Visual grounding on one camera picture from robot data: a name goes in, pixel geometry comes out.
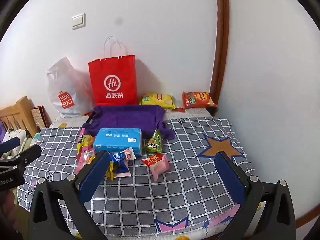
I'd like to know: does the blue tissue pack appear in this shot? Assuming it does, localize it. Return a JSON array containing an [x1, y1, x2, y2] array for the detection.
[[93, 127, 142, 157]]

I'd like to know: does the green snack packet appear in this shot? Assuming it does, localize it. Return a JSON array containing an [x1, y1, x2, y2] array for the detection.
[[142, 129, 163, 153]]

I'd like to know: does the long strawberry print snack packet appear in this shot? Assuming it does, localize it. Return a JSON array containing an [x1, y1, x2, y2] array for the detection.
[[122, 147, 137, 161]]

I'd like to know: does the patterned box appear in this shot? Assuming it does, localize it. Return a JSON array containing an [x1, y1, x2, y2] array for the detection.
[[31, 106, 52, 130]]

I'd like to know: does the white light switch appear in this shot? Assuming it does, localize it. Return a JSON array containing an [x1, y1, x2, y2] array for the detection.
[[72, 13, 86, 30]]

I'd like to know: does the purple cloth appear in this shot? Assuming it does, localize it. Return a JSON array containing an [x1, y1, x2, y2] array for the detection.
[[82, 104, 176, 140]]

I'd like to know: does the orange chips bag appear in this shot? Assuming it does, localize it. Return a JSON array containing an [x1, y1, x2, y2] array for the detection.
[[182, 91, 217, 109]]

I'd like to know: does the grey checked blanket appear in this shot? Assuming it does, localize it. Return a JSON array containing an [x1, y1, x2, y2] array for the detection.
[[17, 116, 255, 238]]

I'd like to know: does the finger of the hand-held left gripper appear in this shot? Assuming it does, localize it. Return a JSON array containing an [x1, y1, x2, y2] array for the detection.
[[0, 144, 42, 167], [0, 137, 21, 154]]

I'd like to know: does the white quilted mattress pad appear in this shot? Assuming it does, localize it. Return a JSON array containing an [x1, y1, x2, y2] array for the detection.
[[51, 108, 213, 128]]

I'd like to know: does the brown wooden door frame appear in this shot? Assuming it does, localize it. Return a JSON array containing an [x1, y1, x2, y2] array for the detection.
[[209, 0, 230, 117]]

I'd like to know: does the blue snack packet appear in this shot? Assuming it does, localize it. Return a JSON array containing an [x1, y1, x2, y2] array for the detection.
[[109, 152, 130, 178]]

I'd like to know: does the pink white snack packet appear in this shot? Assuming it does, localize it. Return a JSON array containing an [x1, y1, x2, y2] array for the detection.
[[76, 147, 97, 173]]

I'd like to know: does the red paper bag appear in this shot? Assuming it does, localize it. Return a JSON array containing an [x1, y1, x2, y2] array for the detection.
[[88, 37, 138, 105]]

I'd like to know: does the wooden headboard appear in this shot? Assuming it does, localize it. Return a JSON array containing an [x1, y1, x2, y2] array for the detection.
[[0, 96, 40, 138]]

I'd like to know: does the yellow chips bag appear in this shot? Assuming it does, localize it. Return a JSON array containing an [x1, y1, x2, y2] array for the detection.
[[139, 93, 177, 109]]

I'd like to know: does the white spotted cloth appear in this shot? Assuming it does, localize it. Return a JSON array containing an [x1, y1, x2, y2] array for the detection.
[[0, 129, 27, 159]]

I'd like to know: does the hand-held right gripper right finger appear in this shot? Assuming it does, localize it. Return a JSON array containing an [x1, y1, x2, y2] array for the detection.
[[214, 151, 297, 240]]

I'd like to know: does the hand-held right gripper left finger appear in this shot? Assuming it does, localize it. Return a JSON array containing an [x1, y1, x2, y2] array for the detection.
[[28, 150, 110, 240]]

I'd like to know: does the white plastic bag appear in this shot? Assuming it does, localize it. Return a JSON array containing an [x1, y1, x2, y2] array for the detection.
[[46, 57, 94, 118]]

